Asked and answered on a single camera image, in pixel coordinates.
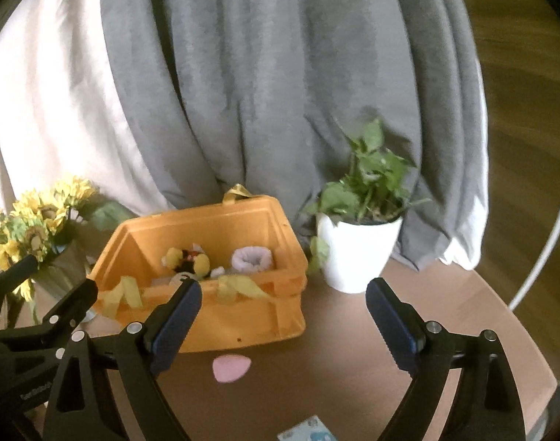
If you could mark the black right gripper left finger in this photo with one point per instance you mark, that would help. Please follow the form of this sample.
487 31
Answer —
82 405

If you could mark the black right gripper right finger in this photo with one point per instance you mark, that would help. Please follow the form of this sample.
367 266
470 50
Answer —
486 404

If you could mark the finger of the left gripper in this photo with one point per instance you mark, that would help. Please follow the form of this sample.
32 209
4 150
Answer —
59 322
15 275

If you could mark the black mouse plush toy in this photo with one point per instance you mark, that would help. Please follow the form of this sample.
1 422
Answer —
191 264

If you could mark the fluffy lavender plush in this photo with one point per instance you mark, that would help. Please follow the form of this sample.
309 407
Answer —
252 259

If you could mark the pink soft pad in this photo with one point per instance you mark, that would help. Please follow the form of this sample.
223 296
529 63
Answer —
229 368

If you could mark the sunflower bouquet in vase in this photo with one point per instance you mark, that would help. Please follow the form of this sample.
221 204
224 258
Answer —
63 226

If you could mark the orange plastic storage crate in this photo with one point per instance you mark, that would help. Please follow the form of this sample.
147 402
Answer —
238 310

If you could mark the white pot green plant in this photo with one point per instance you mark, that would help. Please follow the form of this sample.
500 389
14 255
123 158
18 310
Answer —
359 216

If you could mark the grey curtain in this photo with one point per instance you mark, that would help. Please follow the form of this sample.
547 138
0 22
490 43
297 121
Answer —
169 103

